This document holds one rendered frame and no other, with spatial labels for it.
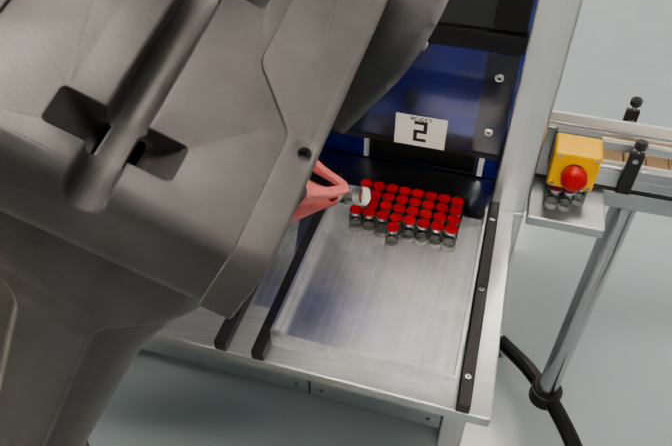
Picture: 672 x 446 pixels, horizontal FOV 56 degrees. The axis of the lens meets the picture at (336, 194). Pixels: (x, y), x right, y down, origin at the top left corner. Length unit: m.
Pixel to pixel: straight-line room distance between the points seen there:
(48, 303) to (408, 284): 0.85
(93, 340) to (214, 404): 1.74
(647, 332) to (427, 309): 1.35
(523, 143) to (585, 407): 1.11
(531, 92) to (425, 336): 0.39
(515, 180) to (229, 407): 1.13
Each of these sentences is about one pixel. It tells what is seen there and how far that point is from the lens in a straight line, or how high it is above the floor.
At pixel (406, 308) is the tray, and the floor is 0.88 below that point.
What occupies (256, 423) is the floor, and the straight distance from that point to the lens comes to 1.87.
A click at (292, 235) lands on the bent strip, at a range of 1.02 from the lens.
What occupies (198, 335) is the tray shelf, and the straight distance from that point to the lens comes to 0.95.
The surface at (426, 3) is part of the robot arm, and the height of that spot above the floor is 1.57.
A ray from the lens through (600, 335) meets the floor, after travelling 2.17.
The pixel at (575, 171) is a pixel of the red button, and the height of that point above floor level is 1.01.
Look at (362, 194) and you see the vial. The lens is 0.70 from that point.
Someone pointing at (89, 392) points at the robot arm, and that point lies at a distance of 0.21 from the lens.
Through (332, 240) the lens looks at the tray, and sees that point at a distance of 1.05.
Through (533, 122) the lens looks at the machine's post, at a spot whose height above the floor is 1.07.
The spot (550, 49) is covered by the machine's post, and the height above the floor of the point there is 1.20.
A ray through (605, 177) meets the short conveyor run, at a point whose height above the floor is 0.91.
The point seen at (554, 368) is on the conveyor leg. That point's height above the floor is 0.26.
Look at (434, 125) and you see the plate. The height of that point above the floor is 1.04.
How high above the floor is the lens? 1.64
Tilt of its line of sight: 42 degrees down
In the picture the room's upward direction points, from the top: straight up
